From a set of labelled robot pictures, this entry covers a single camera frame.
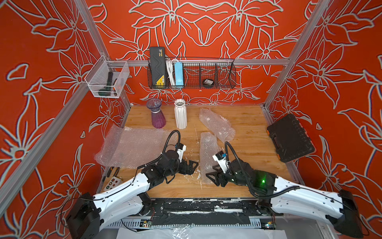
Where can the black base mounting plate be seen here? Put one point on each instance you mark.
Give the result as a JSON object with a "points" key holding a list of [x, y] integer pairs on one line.
{"points": [[168, 213]]}

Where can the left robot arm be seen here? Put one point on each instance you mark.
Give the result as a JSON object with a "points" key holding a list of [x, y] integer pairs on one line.
{"points": [[92, 213]]}

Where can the clear plastic wall bin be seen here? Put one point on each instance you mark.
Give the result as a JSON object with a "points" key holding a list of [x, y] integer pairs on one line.
{"points": [[97, 77]]}

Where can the purple glass vase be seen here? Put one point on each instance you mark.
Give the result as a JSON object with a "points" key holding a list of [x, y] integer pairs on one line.
{"points": [[158, 119]]}

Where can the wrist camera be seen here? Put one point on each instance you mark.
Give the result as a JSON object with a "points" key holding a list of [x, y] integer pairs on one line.
{"points": [[223, 162], [181, 148]]}

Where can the black wire wall basket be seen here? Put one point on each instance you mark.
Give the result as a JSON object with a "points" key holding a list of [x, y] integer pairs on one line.
{"points": [[221, 71]]}

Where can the black box with yellow label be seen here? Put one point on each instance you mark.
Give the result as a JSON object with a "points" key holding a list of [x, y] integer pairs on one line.
{"points": [[158, 66]]}

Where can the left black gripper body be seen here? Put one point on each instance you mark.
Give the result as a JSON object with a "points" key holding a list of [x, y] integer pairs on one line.
{"points": [[183, 166]]}

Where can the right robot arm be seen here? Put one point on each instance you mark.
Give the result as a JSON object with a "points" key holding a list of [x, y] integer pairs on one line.
{"points": [[282, 196]]}

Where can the black plastic tool case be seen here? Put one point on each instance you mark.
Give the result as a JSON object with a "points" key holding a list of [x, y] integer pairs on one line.
{"points": [[290, 139]]}

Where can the bubble wrap sheet of vase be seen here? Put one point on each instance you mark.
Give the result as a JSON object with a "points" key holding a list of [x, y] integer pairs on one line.
{"points": [[115, 148]]}

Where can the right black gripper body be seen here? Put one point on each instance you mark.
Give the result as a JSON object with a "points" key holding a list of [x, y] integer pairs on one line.
{"points": [[222, 176]]}

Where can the bubble bundle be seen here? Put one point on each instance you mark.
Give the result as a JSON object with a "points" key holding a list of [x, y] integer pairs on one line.
{"points": [[218, 125]]}

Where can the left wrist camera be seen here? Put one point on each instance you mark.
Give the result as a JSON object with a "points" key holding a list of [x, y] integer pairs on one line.
{"points": [[181, 148]]}

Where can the white ribbed ceramic vase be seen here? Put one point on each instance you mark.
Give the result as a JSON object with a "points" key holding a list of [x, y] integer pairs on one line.
{"points": [[180, 113]]}

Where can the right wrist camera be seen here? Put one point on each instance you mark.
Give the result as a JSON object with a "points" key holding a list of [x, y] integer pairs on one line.
{"points": [[223, 162]]}

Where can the bubble roll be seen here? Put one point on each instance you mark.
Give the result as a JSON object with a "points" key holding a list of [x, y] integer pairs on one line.
{"points": [[136, 146], [208, 148]]}

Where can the light blue box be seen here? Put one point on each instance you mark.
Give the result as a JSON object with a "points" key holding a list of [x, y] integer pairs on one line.
{"points": [[179, 79]]}

